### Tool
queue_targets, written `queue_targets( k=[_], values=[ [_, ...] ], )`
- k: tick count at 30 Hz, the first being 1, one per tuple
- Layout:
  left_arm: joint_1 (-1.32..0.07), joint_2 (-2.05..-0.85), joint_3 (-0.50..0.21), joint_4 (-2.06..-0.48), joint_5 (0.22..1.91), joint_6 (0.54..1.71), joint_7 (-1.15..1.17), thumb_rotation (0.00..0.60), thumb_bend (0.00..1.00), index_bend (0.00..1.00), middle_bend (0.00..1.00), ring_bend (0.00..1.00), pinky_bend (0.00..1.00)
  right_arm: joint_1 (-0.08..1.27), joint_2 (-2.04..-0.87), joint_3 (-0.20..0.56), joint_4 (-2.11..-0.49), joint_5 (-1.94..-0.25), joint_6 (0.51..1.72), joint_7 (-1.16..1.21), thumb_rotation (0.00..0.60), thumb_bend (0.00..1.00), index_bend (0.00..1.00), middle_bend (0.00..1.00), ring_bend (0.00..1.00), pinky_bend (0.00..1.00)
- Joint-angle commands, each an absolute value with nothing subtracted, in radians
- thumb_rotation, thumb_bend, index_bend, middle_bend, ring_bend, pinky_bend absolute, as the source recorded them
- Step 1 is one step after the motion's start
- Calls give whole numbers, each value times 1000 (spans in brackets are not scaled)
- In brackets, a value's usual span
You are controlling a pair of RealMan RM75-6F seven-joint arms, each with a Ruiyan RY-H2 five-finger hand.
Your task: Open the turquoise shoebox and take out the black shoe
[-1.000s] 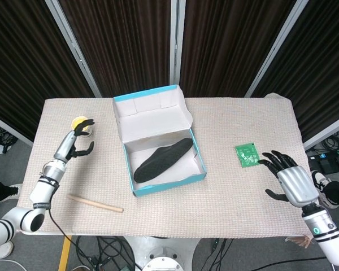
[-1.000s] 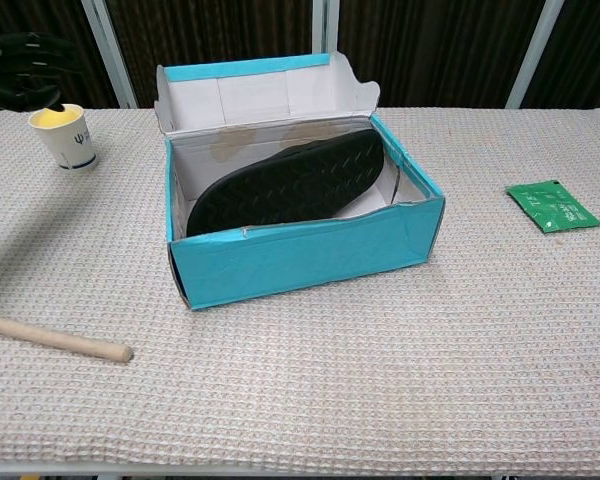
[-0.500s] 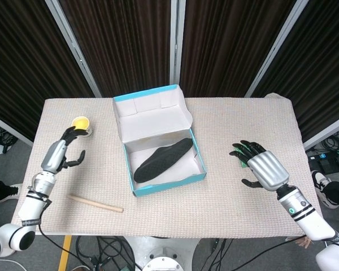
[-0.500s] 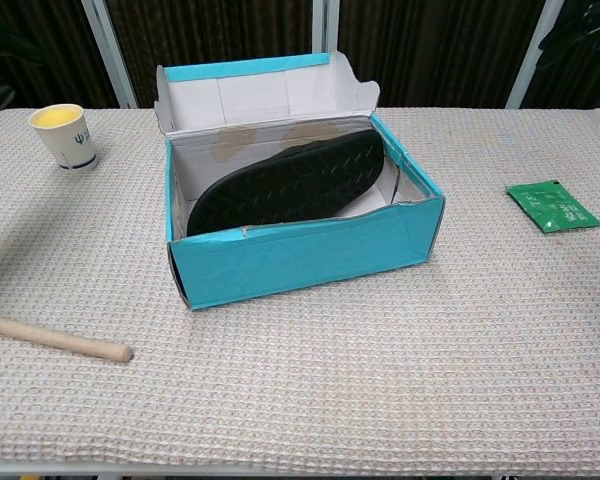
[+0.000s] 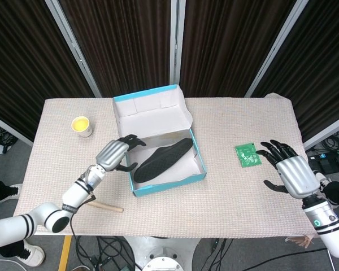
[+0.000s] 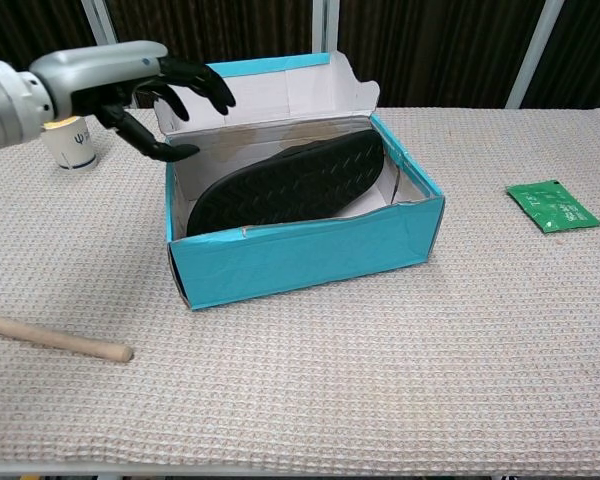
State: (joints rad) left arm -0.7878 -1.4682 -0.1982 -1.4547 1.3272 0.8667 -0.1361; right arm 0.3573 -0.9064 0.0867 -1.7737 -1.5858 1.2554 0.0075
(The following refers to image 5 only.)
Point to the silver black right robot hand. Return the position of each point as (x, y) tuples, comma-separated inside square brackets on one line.
[(296, 175)]

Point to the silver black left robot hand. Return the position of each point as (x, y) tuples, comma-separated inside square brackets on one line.
[(110, 155)]

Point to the light blue cardboard shoe box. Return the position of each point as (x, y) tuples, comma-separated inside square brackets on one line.
[(152, 118)]

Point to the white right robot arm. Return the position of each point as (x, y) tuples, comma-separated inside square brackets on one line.
[(325, 217)]

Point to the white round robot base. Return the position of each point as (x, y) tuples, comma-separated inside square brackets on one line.
[(169, 261)]

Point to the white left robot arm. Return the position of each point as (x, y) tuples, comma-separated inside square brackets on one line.
[(73, 194)]

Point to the white sneaker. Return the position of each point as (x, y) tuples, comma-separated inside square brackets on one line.
[(11, 192), (322, 179), (34, 254)]

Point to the white paper cup yellow inside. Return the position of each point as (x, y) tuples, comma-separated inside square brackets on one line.
[(83, 128)]

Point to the black shoe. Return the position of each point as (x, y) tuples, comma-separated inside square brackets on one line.
[(158, 163)]

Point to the green foil packet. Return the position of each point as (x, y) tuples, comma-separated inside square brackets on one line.
[(247, 156)]

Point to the wooden rolling pin stick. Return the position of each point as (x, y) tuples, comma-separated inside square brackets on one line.
[(110, 208)]

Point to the tan wooden object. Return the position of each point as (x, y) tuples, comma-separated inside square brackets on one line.
[(302, 241)]

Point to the beige waffle weave tablecloth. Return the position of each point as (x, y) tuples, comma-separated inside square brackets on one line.
[(186, 214)]

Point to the dark ribbed partition panel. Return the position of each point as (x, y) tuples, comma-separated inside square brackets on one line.
[(322, 70), (228, 42), (22, 56), (124, 42)]

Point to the yellow floor tape strip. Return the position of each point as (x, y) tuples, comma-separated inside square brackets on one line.
[(64, 254)]

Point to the grey metal partition post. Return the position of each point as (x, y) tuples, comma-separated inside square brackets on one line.
[(178, 42), (73, 48), (277, 48)]

